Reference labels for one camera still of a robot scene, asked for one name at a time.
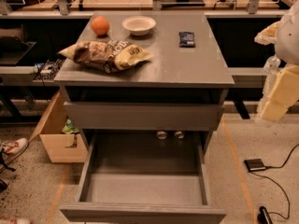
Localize grey drawer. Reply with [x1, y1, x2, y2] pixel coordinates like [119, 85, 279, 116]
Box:
[60, 132, 226, 224]
[64, 102, 224, 131]

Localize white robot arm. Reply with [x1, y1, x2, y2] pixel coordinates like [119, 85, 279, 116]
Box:
[254, 1, 299, 125]

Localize grey drawer cabinet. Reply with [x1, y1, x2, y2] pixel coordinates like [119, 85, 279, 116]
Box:
[55, 10, 234, 147]

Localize right glass drawer knob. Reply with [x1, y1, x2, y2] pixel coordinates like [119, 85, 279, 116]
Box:
[174, 131, 185, 139]

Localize glass drawer knob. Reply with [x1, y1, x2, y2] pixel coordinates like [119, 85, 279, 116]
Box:
[174, 131, 185, 139]
[156, 131, 168, 140]

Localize left glass drawer knob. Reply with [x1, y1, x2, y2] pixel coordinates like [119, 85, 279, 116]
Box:
[156, 131, 168, 140]

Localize grey top drawer front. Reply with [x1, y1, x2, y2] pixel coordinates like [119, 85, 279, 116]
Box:
[64, 102, 224, 131]

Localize clear sanitizer pump bottle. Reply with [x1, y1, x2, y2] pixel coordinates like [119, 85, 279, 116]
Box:
[263, 55, 280, 74]

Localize black power adapter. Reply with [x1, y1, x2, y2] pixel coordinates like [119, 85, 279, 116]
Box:
[244, 159, 266, 173]

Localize dark blue snack packet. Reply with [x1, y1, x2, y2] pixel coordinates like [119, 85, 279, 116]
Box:
[178, 32, 195, 48]

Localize black wheel caster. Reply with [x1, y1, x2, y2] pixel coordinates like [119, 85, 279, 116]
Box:
[257, 206, 273, 224]

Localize white bowl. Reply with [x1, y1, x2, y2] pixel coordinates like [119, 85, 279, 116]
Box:
[122, 16, 156, 36]

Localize yellow brown chip bag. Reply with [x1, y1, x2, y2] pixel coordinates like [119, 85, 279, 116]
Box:
[60, 40, 153, 74]

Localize orange fruit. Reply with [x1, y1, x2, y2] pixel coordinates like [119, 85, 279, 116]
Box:
[91, 16, 109, 36]

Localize green packet in box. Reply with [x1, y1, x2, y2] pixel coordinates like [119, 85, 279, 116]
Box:
[62, 119, 79, 134]

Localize wooden box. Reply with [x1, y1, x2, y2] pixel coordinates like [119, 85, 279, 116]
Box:
[29, 91, 88, 163]

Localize black patterned notebook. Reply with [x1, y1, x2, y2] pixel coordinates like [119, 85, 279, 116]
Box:
[35, 59, 64, 81]

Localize white red sneaker upper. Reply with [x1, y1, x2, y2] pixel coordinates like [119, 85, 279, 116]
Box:
[0, 138, 29, 169]

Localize white red sneaker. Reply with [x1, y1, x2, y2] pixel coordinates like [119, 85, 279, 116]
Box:
[0, 138, 29, 169]
[0, 217, 32, 224]

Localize white red sneaker lower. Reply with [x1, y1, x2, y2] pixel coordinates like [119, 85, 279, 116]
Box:
[0, 217, 32, 224]

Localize black floor cable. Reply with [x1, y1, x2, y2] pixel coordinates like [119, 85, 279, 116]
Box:
[249, 143, 299, 220]

